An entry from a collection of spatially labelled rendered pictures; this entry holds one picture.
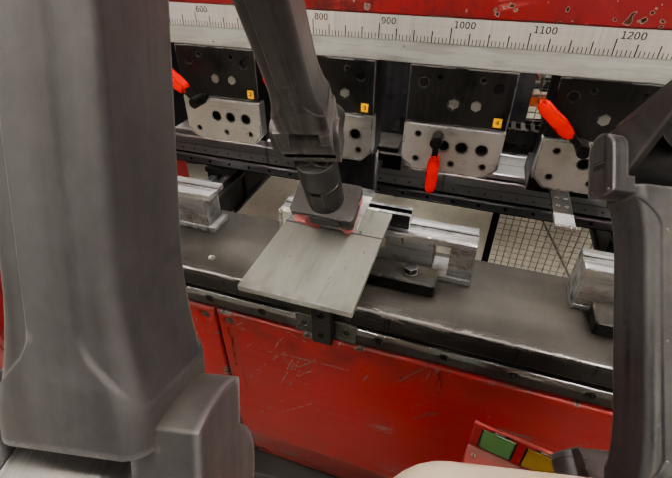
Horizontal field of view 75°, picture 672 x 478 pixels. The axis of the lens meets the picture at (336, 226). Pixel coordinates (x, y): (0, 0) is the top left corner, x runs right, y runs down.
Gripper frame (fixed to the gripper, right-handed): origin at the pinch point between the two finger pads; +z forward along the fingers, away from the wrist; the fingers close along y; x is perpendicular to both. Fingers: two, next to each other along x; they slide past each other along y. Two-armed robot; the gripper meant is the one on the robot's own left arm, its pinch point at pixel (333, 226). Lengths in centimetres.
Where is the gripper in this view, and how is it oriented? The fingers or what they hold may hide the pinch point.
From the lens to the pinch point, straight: 75.0
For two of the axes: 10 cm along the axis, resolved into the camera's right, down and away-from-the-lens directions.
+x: -2.8, 8.6, -4.3
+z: 1.3, 4.8, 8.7
